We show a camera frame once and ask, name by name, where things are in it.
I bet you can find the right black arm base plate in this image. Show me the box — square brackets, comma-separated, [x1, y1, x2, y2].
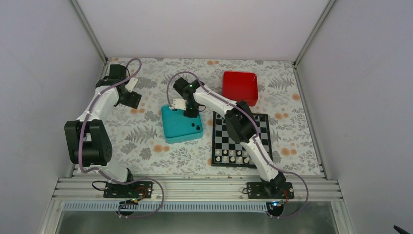
[242, 182, 295, 199]

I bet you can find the white chess pieces row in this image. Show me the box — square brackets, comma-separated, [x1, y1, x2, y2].
[212, 149, 254, 165]

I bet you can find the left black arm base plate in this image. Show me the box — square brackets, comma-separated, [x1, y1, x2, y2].
[103, 181, 153, 199]

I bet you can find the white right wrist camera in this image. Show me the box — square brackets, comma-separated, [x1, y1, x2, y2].
[169, 98, 187, 111]

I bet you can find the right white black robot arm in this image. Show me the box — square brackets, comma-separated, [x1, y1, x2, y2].
[171, 78, 286, 198]

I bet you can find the teal plastic tray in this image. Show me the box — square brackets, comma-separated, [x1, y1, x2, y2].
[161, 105, 204, 144]

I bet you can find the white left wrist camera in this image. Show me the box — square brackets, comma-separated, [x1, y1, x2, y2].
[125, 78, 138, 92]

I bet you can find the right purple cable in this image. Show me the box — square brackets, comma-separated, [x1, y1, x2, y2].
[166, 71, 310, 219]

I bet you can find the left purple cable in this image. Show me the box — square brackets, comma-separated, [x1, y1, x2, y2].
[78, 58, 165, 219]

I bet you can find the floral patterned table mat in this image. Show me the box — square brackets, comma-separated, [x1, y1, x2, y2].
[105, 58, 321, 176]

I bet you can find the black white chess board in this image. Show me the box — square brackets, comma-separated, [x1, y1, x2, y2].
[211, 112, 272, 168]

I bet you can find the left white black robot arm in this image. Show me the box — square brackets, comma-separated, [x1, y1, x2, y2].
[64, 64, 142, 197]

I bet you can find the purple cable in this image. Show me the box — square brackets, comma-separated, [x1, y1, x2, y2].
[78, 58, 165, 219]
[166, 71, 310, 219]

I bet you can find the right aluminium corner post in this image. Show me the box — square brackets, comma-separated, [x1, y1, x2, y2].
[294, 0, 337, 69]

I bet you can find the aluminium corner frame post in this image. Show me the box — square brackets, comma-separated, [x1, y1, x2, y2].
[69, 0, 108, 64]

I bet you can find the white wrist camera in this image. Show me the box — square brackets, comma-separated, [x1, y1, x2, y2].
[125, 78, 138, 92]
[169, 98, 187, 111]

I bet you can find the red plastic tray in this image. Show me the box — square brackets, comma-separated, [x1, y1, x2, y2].
[222, 71, 259, 107]

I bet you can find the aluminium rail frame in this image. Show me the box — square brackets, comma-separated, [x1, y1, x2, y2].
[40, 175, 354, 234]

